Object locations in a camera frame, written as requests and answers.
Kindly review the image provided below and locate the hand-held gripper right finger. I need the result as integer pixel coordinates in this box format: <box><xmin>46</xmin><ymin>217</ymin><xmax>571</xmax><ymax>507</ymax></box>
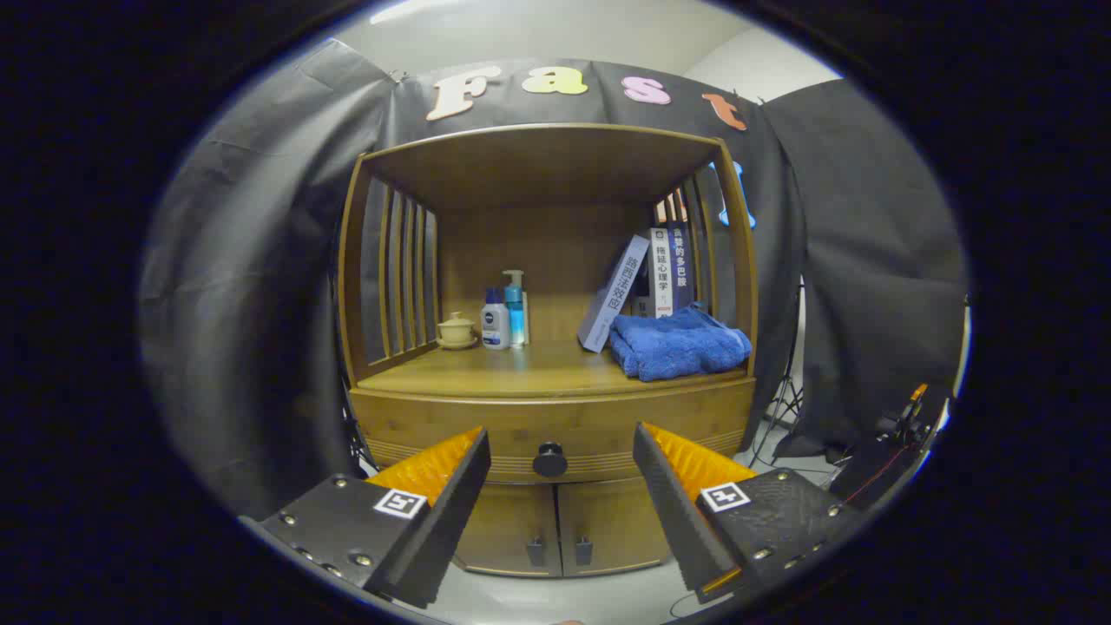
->
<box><xmin>632</xmin><ymin>422</ymin><xmax>860</xmax><ymax>605</ymax></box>

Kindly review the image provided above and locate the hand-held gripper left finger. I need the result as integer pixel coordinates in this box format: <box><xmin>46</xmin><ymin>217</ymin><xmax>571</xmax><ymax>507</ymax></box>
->
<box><xmin>258</xmin><ymin>425</ymin><xmax>492</xmax><ymax>610</ymax></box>

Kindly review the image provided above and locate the wooden drawer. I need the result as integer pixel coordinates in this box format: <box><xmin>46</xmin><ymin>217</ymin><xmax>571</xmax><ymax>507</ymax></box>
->
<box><xmin>350</xmin><ymin>378</ymin><xmax>756</xmax><ymax>484</ymax></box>

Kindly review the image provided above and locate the wooden cabinet door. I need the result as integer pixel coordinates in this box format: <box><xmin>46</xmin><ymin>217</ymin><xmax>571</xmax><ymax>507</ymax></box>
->
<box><xmin>555</xmin><ymin>477</ymin><xmax>674</xmax><ymax>576</ymax></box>
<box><xmin>453</xmin><ymin>482</ymin><xmax>561</xmax><ymax>578</ymax></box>

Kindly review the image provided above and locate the wooden countertop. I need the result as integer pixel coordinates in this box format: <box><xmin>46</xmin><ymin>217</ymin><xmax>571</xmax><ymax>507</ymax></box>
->
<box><xmin>358</xmin><ymin>339</ymin><xmax>749</xmax><ymax>398</ymax></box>

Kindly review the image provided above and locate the wooden cabinet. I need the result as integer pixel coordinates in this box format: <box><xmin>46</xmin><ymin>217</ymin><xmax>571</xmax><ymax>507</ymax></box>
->
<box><xmin>337</xmin><ymin>123</ymin><xmax>759</xmax><ymax>578</ymax></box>

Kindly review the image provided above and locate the blue folded towel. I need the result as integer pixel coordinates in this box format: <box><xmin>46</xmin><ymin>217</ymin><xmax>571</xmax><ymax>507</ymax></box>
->
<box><xmin>608</xmin><ymin>304</ymin><xmax>753</xmax><ymax>383</ymax></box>

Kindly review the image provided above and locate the black tripod stand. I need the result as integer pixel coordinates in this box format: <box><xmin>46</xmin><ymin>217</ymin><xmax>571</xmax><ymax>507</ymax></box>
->
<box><xmin>751</xmin><ymin>278</ymin><xmax>808</xmax><ymax>470</ymax></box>

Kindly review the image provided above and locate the beige lidded teacup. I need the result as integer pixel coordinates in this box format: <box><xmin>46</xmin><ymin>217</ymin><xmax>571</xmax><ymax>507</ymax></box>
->
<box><xmin>436</xmin><ymin>312</ymin><xmax>479</xmax><ymax>350</ymax></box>

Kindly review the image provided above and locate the white bottle blue cap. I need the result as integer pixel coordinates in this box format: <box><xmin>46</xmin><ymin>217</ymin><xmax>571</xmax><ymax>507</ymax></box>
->
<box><xmin>481</xmin><ymin>288</ymin><xmax>511</xmax><ymax>351</ymax></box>

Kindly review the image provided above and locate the blue pump bottle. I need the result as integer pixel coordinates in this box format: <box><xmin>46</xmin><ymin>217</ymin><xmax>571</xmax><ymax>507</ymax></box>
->
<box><xmin>503</xmin><ymin>270</ymin><xmax>527</xmax><ymax>348</ymax></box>

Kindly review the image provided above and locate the black equipment with orange part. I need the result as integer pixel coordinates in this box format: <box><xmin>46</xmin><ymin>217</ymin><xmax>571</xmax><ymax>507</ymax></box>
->
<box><xmin>829</xmin><ymin>382</ymin><xmax>951</xmax><ymax>513</ymax></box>

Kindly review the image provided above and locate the grey book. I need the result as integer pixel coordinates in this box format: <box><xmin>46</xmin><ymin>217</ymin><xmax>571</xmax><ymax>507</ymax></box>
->
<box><xmin>578</xmin><ymin>234</ymin><xmax>650</xmax><ymax>353</ymax></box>

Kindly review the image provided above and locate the white spine book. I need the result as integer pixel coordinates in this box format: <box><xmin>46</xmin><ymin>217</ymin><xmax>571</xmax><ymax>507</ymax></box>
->
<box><xmin>629</xmin><ymin>227</ymin><xmax>674</xmax><ymax>319</ymax></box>

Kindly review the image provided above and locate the dark blue spine book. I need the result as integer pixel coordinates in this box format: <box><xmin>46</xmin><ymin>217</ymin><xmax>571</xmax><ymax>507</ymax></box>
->
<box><xmin>670</xmin><ymin>226</ymin><xmax>695</xmax><ymax>309</ymax></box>

